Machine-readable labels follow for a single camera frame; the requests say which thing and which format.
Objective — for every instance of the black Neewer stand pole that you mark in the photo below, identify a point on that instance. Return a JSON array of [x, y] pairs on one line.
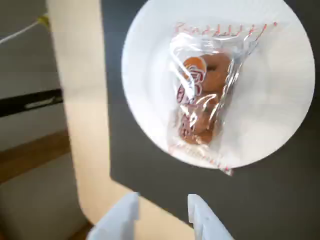
[[30, 102]]

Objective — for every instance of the white round dish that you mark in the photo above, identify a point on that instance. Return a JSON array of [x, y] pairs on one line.
[[270, 100]]

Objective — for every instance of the dark grey mat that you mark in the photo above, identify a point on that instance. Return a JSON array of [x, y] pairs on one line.
[[250, 200]]

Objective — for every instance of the wooden frame cross beam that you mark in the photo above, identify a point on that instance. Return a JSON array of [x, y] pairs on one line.
[[32, 155]]

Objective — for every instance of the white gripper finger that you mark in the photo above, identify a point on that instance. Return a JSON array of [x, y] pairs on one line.
[[117, 220], [207, 222]]

